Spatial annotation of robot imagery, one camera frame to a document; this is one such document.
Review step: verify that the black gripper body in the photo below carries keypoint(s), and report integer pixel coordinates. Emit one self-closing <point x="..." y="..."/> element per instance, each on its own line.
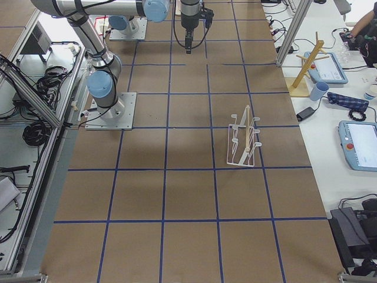
<point x="188" y="20"/>

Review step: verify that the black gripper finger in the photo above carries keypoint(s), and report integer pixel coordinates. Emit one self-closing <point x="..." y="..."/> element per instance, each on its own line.
<point x="187" y="41"/>
<point x="190" y="40"/>

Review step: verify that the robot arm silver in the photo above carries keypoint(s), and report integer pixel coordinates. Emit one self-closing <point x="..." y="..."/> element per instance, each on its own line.
<point x="102" y="83"/>
<point x="126" y="25"/>

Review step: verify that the light blue cup on desk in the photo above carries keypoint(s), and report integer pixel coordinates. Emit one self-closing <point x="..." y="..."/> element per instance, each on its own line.
<point x="318" y="91"/>

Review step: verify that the wooden mug tree stand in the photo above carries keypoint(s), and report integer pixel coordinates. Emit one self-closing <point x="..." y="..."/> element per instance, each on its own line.
<point x="295" y="85"/>

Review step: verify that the black power adapter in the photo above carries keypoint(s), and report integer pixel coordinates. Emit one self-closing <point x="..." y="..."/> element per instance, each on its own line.
<point x="305" y="113"/>

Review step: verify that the blue teach pendant far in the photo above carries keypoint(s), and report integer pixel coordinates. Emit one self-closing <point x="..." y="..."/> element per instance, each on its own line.
<point x="326" y="68"/>

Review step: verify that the blue teach pendant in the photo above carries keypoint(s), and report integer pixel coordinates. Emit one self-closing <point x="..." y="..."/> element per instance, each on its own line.
<point x="326" y="68"/>
<point x="358" y="142"/>

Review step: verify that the blue plaid cloth pouch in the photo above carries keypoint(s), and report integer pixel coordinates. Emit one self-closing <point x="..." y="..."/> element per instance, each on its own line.
<point x="351" y="103"/>

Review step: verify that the blue teach pendant near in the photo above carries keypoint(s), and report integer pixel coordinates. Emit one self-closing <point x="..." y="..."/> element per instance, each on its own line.
<point x="358" y="142"/>

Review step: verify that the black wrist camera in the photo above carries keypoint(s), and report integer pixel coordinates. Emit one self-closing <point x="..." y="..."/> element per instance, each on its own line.
<point x="207" y="15"/>

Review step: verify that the aluminium frame post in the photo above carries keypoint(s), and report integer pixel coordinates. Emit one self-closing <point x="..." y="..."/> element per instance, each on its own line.
<point x="297" y="20"/>

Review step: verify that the white wire cup rack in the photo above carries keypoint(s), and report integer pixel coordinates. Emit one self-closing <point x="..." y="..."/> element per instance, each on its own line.
<point x="241" y="139"/>

